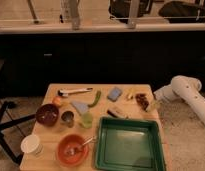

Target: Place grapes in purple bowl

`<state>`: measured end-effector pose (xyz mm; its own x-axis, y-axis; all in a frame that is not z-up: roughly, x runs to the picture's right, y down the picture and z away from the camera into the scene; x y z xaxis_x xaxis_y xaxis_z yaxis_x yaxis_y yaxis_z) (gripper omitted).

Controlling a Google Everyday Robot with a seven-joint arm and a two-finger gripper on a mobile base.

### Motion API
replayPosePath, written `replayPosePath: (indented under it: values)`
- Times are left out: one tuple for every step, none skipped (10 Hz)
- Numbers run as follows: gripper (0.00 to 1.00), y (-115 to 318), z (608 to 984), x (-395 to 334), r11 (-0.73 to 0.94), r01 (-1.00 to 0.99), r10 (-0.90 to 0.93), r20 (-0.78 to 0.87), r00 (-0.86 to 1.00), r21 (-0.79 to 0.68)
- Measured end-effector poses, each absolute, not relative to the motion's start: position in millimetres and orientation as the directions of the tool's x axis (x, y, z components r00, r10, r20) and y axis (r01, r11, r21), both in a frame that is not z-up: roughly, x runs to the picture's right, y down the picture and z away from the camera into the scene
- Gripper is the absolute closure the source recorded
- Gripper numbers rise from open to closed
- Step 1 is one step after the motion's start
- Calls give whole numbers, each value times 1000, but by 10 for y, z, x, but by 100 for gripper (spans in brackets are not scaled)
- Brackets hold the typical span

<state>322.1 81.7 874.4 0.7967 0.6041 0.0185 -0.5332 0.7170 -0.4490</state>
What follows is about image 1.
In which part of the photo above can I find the dark red grape bunch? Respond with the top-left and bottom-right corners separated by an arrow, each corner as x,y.
135,93 -> 149,110

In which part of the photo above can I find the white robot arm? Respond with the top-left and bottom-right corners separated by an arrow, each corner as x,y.
153,75 -> 205,125

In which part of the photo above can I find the orange bowl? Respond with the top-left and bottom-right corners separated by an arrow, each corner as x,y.
55,134 -> 89,167

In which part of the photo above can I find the dark purple bowl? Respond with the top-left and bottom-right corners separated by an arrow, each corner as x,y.
35,103 -> 59,127

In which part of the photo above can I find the small yellow item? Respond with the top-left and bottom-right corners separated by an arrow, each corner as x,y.
126,88 -> 134,100

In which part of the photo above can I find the blue sponge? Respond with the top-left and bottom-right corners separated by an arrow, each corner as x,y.
107,87 -> 122,102

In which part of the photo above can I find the green plastic tray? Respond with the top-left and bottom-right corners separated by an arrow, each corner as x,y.
95,117 -> 166,171

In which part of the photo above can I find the light green cup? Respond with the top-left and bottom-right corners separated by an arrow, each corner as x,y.
81,112 -> 93,129

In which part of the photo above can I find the metal spoon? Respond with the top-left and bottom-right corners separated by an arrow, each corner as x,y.
66,135 -> 97,156

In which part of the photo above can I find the grey blue cloth piece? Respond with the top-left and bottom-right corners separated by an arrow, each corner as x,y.
71,101 -> 89,115

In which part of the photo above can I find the small metal cup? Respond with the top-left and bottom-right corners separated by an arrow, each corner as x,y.
61,111 -> 74,128

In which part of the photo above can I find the wooden table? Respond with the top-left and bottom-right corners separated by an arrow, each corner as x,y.
20,84 -> 173,171

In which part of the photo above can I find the small orange fruit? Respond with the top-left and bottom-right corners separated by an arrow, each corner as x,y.
52,96 -> 63,107

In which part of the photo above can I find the white paper cup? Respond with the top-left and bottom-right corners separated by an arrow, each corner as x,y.
20,134 -> 43,155

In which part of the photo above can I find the black chair base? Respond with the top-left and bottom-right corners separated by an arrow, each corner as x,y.
0,101 -> 35,164

